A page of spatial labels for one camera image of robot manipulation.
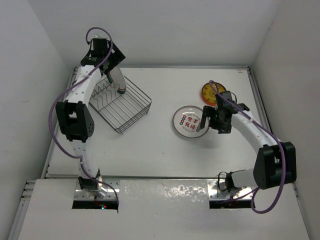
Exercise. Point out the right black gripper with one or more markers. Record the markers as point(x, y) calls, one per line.
point(209, 111)

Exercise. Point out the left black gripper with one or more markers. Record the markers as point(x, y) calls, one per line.
point(116, 58)

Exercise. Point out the orange plate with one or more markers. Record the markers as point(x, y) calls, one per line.
point(212, 101)

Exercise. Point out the yellow patterned plate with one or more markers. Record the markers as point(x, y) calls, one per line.
point(211, 91)

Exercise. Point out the white plate red characters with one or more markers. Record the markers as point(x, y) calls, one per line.
point(186, 122)

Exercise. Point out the white plate teal rim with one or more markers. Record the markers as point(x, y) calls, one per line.
point(117, 80)

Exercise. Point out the dark wire dish rack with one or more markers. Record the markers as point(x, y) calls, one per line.
point(119, 111)

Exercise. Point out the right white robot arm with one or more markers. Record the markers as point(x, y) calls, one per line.
point(275, 162)

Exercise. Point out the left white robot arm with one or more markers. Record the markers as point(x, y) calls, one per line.
point(74, 118)

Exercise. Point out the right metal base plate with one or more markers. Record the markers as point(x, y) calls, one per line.
point(215, 192)

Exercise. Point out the metal base plate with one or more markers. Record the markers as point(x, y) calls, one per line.
point(107, 188)
point(215, 192)

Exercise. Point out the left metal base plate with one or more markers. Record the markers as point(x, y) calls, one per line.
point(107, 188)

